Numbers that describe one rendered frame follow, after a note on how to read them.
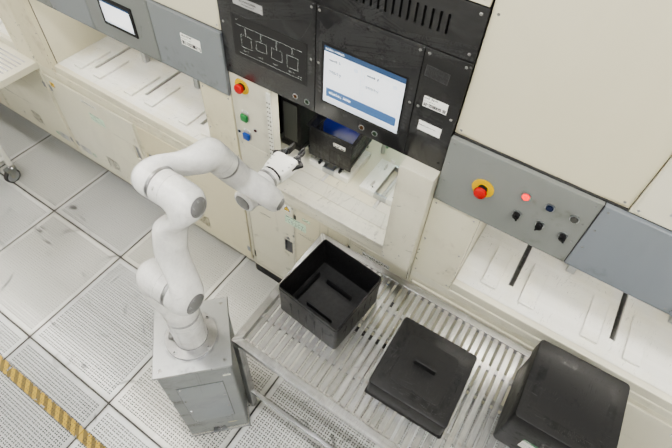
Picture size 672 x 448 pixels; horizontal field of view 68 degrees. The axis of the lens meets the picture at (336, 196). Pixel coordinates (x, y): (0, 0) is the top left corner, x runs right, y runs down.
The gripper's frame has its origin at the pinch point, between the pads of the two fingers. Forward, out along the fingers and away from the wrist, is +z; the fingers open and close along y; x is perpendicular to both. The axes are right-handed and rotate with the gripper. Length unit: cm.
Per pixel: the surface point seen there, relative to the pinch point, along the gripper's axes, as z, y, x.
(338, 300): -24, 37, -42
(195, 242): -5, -75, -119
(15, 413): -125, -76, -119
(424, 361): -31, 77, -33
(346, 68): 1.9, 18.2, 44.2
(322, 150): 21.5, -2.1, -18.5
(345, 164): 22.3, 9.5, -20.9
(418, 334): -23, 71, -33
